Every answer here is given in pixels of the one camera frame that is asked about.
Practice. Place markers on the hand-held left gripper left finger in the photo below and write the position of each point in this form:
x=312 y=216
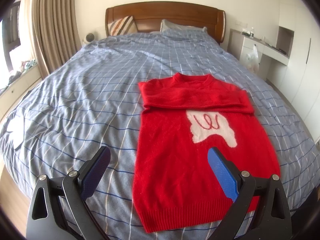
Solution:
x=96 y=172

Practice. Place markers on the wooden bed headboard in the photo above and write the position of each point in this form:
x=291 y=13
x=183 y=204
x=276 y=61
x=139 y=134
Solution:
x=175 y=15

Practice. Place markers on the pile of clothes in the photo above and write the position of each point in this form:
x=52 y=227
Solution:
x=27 y=63

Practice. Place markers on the grey pillow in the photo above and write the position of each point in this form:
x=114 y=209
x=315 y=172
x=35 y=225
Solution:
x=175 y=25

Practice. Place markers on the blue checked duvet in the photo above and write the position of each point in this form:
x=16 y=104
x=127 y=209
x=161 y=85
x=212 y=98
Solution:
x=87 y=105

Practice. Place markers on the red knitted sweater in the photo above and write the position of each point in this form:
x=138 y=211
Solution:
x=170 y=155

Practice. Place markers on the beige curtain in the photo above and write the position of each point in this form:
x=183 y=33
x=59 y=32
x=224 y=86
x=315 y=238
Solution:
x=55 y=25

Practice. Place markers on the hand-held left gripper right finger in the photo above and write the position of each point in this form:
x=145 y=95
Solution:
x=223 y=175

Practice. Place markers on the white desk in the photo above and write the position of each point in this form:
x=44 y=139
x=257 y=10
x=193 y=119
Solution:
x=246 y=46

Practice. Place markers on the small clear bottle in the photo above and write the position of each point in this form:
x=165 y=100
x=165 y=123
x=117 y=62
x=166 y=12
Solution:
x=252 y=32

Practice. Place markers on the striped cushion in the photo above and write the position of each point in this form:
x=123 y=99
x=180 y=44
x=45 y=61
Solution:
x=122 y=26

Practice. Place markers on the white wardrobe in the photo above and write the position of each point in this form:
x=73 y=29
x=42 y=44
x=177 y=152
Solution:
x=300 y=55

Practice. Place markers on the white plastic bag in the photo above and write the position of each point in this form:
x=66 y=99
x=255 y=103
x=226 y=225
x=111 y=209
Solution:
x=252 y=57

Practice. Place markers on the white window seat cabinet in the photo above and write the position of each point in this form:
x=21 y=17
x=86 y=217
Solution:
x=25 y=85

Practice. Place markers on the window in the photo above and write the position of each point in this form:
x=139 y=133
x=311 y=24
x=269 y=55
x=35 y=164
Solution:
x=12 y=30

